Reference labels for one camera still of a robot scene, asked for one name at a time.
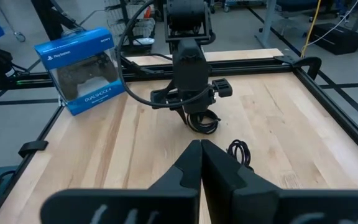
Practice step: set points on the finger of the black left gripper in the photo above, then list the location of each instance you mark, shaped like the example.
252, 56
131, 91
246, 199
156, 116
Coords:
183, 115

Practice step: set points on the black stand legs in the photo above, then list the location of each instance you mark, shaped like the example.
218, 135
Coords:
47, 18

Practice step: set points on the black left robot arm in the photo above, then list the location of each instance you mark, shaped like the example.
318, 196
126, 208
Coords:
186, 18

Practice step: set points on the grey desk frame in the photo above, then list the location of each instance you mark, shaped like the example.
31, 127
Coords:
270, 18

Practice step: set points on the black equipment case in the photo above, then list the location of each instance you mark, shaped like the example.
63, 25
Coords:
334, 40

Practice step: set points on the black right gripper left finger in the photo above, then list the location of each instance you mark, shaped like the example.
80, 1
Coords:
185, 174

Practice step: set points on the black corner frame clamp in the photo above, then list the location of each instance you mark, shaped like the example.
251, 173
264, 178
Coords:
309, 63

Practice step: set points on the black aluminium table frame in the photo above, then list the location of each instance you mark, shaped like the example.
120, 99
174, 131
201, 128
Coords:
247, 68

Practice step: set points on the blue PlayStation controller box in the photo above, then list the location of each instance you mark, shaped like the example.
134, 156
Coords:
73, 53

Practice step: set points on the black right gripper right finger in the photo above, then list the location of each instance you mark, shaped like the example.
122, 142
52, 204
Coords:
222, 180

